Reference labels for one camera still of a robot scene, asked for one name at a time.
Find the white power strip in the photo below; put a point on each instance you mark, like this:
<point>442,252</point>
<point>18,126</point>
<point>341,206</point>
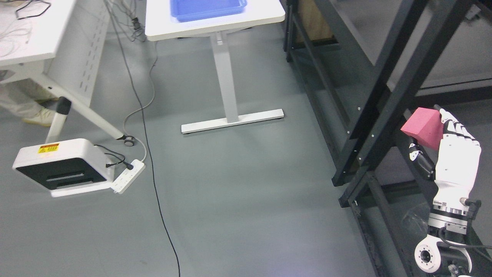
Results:
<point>126,178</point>

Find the white black box device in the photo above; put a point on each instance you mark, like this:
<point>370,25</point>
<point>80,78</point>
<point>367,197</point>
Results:
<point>66,167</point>

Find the person in beige clothes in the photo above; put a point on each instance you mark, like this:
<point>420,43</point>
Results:
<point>24,99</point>

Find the clear plastic bag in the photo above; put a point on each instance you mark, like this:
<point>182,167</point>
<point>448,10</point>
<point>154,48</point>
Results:
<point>415,220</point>

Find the black metal shelf rack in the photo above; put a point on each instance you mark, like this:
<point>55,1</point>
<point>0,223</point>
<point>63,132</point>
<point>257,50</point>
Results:
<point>387,58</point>

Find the white folding table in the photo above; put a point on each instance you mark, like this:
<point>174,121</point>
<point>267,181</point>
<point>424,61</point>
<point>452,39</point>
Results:
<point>61,50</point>

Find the white desk with T-leg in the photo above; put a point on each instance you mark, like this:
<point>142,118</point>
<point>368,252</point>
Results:
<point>159,25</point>

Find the pink foam block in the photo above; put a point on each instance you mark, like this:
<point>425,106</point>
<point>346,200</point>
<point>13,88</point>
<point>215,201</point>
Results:
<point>425,126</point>

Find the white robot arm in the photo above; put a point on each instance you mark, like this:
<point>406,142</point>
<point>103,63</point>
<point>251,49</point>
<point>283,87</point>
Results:
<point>447,249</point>

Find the blue plastic tray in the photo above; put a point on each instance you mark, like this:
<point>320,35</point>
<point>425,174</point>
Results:
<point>191,10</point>

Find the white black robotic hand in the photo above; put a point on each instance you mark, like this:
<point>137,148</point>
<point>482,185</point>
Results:
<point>453,167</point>

